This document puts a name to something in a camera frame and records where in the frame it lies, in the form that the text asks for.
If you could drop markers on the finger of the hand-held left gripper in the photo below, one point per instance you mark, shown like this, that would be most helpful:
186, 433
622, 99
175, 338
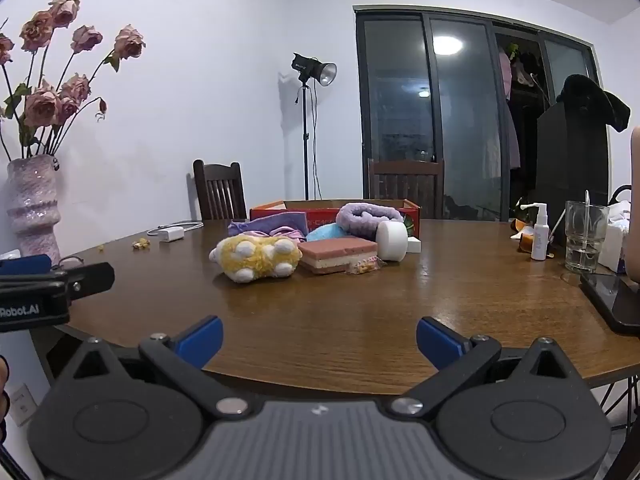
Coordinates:
25, 265
92, 277

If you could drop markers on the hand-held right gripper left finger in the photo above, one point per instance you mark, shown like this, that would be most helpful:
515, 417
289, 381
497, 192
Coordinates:
202, 341

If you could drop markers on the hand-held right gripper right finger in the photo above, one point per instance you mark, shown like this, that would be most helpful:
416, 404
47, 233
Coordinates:
439, 341

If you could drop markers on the yellow plush toy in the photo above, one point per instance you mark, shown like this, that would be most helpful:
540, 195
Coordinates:
255, 260

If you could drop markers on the small snack packet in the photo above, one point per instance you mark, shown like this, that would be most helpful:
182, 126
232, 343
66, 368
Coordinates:
365, 266

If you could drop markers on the white cylindrical roll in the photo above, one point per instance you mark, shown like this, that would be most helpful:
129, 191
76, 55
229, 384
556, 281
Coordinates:
392, 240

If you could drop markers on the pink shiny packet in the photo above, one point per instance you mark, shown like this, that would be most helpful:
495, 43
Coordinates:
287, 233

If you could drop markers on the pink layered sponge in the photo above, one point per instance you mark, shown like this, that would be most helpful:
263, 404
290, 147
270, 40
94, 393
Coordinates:
335, 250

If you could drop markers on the purple fluffy headband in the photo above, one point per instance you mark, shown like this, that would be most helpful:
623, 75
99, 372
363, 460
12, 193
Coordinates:
360, 225

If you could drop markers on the purple towel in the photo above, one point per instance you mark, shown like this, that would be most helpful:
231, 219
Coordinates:
280, 220

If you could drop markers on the blue fluffy cloth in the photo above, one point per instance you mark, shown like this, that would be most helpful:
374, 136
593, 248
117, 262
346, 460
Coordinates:
325, 232

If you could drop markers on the red cardboard box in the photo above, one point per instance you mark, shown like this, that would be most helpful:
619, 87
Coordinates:
320, 217

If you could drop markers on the person's left hand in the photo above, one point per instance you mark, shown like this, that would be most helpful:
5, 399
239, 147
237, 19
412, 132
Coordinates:
3, 375

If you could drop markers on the yellow snack crumb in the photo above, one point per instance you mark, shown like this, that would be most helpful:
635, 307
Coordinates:
141, 244

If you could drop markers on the white power strip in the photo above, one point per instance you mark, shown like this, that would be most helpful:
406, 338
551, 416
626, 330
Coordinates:
540, 240

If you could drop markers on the dark wooden slatted chair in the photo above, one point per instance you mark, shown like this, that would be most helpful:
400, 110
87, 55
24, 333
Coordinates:
405, 180
220, 190

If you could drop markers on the dried pink roses bouquet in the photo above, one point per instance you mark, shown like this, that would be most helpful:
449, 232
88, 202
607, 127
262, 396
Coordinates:
42, 107

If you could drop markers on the clear glass cup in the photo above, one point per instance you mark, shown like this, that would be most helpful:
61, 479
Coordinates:
585, 245

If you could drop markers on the black phone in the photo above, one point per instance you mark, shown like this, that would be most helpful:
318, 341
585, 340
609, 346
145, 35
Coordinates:
615, 300

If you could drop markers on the black monitor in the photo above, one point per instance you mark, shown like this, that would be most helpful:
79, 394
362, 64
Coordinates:
570, 175

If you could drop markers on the sliding glass door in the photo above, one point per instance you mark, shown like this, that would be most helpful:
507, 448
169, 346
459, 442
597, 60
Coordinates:
460, 125

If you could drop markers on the hanging pink garment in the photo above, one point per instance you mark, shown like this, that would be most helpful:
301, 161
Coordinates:
505, 75

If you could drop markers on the black furry garment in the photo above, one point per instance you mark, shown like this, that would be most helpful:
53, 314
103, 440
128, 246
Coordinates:
592, 95

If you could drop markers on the black studio light on stand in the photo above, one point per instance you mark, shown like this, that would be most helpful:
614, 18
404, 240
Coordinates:
312, 67

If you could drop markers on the green plant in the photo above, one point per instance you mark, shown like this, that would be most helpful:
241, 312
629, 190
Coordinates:
512, 50

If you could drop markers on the white wall socket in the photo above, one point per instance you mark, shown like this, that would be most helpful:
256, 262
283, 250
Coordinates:
22, 405

